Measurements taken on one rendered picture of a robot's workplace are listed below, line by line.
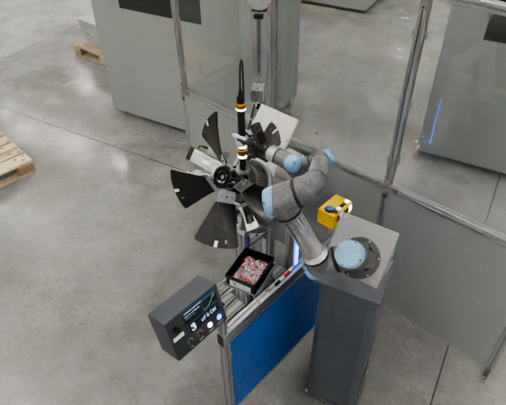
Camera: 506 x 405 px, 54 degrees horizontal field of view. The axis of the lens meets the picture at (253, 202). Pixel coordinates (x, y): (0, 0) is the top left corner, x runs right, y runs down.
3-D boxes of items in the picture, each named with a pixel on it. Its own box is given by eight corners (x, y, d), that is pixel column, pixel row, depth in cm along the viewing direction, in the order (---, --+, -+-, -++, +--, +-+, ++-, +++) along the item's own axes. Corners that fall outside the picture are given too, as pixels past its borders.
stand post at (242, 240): (241, 301, 342) (236, 199, 282) (250, 308, 337) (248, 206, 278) (236, 305, 339) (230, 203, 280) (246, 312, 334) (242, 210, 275)
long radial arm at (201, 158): (242, 172, 276) (230, 168, 266) (237, 184, 277) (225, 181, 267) (206, 152, 291) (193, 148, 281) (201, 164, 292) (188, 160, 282)
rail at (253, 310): (332, 238, 276) (334, 227, 271) (339, 241, 274) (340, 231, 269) (217, 343, 226) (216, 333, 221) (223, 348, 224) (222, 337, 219)
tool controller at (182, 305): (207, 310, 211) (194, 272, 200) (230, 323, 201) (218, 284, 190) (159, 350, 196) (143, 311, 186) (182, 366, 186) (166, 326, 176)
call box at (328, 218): (334, 208, 267) (336, 193, 260) (350, 216, 262) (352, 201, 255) (316, 223, 258) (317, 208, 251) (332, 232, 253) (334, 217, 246)
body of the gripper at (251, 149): (244, 154, 229) (264, 165, 222) (244, 138, 223) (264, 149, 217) (255, 147, 233) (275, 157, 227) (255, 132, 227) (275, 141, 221)
